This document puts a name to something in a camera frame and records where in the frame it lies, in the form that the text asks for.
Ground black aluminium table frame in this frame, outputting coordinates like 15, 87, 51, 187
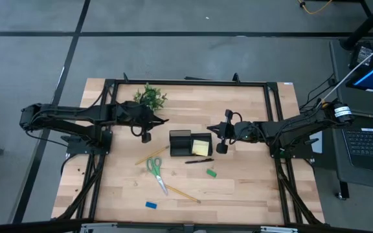
52, 72, 325, 227

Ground white sheet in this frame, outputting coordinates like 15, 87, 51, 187
310, 131, 324, 155

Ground black power adapter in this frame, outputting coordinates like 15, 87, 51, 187
349, 41, 373, 69

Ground black mesh desk organizer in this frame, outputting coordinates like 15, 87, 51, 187
169, 129, 213, 157

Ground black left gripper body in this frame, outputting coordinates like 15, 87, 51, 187
115, 100, 155, 144

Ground yellow pencil pink eraser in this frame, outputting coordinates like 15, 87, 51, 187
164, 184, 202, 204
134, 146, 170, 166

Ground grey side desk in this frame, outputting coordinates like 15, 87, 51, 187
328, 38, 373, 200

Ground green plant white pot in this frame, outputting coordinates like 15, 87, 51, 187
133, 82, 168, 113

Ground silver aluminium frame bar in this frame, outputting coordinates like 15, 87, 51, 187
260, 225, 299, 233

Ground black stand leg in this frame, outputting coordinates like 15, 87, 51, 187
340, 0, 373, 51

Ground dark laptop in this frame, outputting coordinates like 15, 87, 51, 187
341, 126, 373, 175

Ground yellow sticky note pad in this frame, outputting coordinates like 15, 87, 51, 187
192, 139, 210, 157

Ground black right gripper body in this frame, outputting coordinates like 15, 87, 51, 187
216, 109, 256, 155

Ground black pen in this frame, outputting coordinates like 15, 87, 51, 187
184, 157, 215, 165

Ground white cable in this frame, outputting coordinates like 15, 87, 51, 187
319, 35, 373, 105

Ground yellow cable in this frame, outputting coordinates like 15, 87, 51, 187
298, 0, 335, 16

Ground green-handled scissors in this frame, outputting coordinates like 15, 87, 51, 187
146, 157, 169, 196

